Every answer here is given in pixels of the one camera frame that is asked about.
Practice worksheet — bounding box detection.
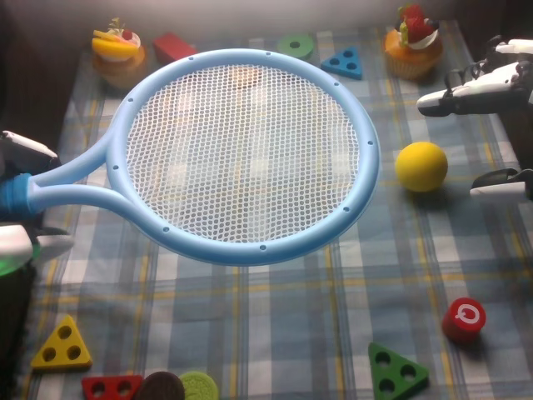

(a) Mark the cupcake with strawberry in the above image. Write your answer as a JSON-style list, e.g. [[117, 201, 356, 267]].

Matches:
[[383, 3, 445, 81]]

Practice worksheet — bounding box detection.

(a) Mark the blue triangle block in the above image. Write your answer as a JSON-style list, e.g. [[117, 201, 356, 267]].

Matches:
[[320, 45, 364, 80]]

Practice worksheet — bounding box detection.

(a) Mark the light blue toy racket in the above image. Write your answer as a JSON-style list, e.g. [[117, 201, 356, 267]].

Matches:
[[0, 47, 381, 268]]

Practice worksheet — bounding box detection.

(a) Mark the red triangle block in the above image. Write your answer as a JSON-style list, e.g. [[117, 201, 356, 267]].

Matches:
[[81, 373, 145, 400]]

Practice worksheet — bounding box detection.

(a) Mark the blue plaid cloth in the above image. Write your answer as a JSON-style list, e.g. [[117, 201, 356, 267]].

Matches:
[[18, 20, 533, 400]]

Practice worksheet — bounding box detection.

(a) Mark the brown sandwich cookie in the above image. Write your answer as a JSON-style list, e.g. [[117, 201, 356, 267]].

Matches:
[[133, 371, 187, 400]]

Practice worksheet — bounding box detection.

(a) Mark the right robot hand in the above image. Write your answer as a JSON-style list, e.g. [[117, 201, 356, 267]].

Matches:
[[417, 35, 533, 199]]

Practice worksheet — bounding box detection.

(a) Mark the cupcake with orange slice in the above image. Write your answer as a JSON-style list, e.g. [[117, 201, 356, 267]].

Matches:
[[91, 17, 147, 91]]

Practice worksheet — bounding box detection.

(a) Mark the green wooden ring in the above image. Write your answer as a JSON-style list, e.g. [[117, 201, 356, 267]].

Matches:
[[276, 33, 316, 60]]

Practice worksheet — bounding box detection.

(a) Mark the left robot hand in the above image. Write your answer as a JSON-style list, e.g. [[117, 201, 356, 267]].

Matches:
[[0, 130, 76, 279]]

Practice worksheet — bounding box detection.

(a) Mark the green sandwich cookie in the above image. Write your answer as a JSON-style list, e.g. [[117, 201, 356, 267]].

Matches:
[[178, 370, 220, 400]]

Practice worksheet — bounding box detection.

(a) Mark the green triangle block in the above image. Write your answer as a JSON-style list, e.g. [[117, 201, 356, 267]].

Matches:
[[367, 341, 431, 400]]

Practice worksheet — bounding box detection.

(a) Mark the yellow ball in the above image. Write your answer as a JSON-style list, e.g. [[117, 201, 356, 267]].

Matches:
[[394, 141, 449, 193]]

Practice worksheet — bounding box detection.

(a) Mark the red rectangular block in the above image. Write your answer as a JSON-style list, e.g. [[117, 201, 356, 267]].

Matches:
[[152, 32, 199, 66]]

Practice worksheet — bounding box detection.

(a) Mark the red cylinder block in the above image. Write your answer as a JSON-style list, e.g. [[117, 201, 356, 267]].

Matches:
[[441, 297, 487, 345]]

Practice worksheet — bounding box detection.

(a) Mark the yellow triangle block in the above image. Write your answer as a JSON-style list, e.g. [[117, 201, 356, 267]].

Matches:
[[30, 314, 93, 373]]

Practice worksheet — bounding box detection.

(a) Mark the round tan biscuit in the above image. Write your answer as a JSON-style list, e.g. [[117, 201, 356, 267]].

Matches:
[[232, 67, 267, 90]]

